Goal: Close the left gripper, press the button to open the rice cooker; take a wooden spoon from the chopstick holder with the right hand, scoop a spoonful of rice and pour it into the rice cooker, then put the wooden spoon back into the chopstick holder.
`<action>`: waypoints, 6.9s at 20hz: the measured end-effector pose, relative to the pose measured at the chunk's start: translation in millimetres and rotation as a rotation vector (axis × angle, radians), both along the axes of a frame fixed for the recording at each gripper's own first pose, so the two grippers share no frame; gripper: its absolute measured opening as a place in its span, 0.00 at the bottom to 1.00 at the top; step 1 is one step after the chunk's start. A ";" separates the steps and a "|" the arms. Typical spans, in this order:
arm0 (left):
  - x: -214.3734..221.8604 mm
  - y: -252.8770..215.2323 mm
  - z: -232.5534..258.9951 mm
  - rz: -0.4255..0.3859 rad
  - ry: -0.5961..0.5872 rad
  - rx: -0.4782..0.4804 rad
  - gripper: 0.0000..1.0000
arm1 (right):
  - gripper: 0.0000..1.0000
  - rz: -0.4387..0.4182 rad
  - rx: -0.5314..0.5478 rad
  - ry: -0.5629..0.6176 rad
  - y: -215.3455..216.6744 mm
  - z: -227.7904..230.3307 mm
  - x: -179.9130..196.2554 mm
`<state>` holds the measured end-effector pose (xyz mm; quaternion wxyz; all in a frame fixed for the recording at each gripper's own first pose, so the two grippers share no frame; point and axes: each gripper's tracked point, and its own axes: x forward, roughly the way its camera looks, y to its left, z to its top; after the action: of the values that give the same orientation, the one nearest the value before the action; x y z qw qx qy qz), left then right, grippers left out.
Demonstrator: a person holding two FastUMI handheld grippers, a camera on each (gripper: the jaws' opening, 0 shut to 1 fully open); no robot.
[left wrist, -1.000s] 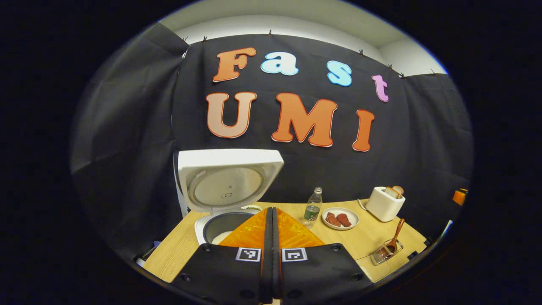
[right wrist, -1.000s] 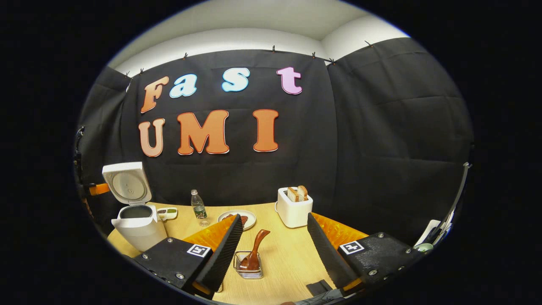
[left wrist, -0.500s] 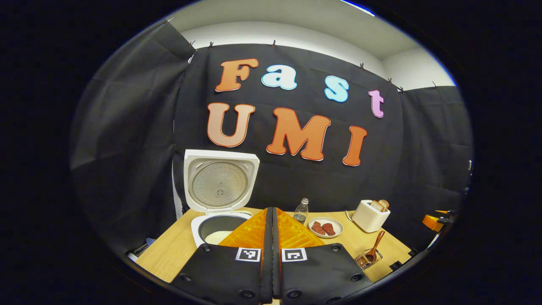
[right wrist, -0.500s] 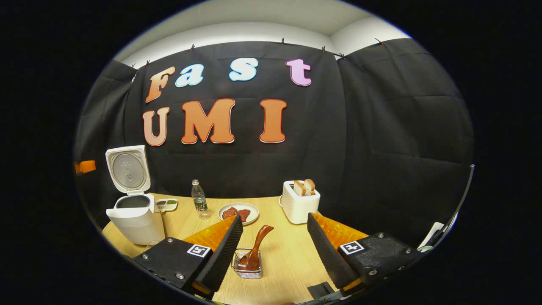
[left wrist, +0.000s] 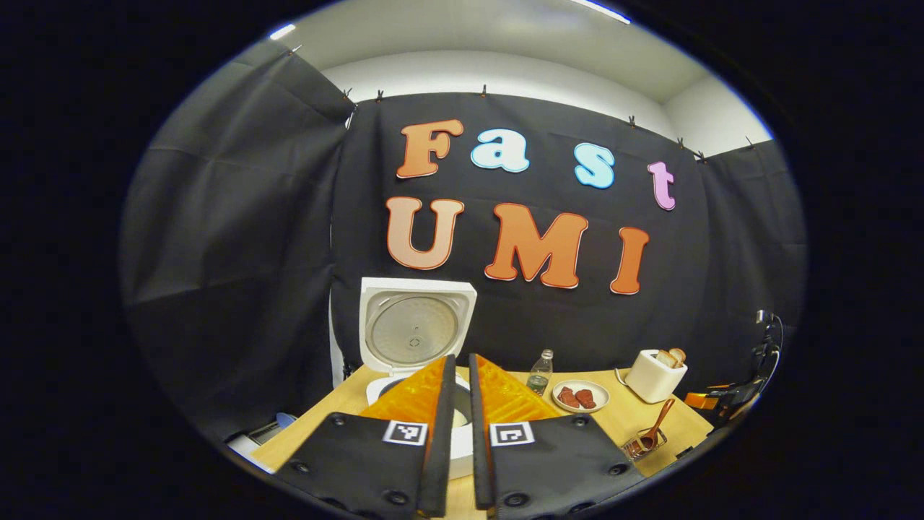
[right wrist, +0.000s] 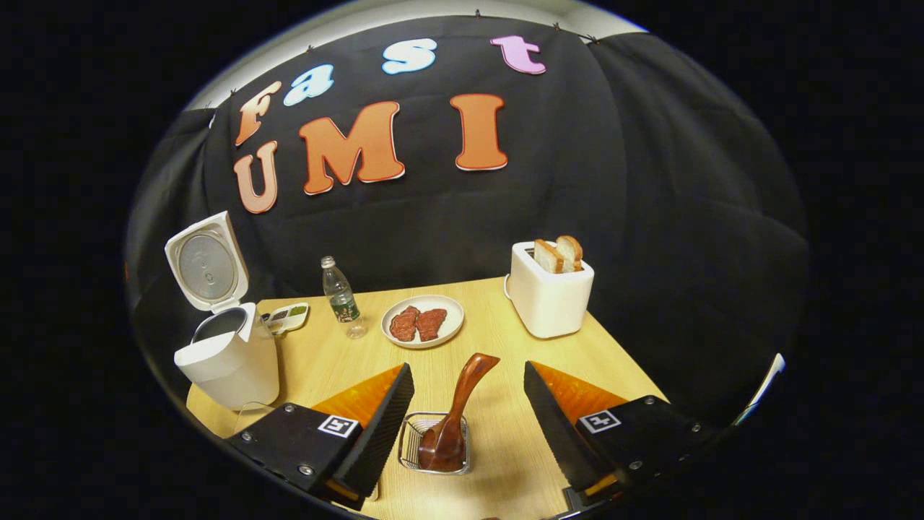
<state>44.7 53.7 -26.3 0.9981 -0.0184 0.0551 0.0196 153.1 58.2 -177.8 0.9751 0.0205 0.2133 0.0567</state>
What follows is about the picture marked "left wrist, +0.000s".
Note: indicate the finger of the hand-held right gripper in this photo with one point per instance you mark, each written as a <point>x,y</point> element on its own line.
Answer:
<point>699,400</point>

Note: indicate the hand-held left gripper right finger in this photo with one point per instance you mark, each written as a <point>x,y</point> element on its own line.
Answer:
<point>480,448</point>

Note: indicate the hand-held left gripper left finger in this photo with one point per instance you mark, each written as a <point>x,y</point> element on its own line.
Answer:
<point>444,448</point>

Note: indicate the brown wooden spoon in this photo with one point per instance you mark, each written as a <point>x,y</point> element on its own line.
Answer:
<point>663,415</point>

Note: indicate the white rice cooker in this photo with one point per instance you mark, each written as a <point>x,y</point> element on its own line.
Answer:
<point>415,328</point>

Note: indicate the toasted bread slice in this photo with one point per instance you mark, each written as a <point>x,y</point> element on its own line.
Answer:
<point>665,359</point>
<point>678,355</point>

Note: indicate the white toaster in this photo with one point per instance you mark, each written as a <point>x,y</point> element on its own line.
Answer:
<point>650,383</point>

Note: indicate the clear water bottle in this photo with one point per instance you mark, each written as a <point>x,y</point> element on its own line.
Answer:
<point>538,379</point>

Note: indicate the white round plate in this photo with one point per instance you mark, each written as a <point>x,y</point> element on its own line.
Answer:
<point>603,396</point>

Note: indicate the red meat piece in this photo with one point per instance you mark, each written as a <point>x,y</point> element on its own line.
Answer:
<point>568,397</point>
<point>585,399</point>

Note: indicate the white and blue object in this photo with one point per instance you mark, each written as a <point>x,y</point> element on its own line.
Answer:
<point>263,432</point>

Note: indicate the black backdrop cloth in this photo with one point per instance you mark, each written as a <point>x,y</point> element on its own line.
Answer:
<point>238,238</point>

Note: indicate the ceiling light strip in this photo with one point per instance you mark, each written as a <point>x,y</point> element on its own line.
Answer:
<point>282,32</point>

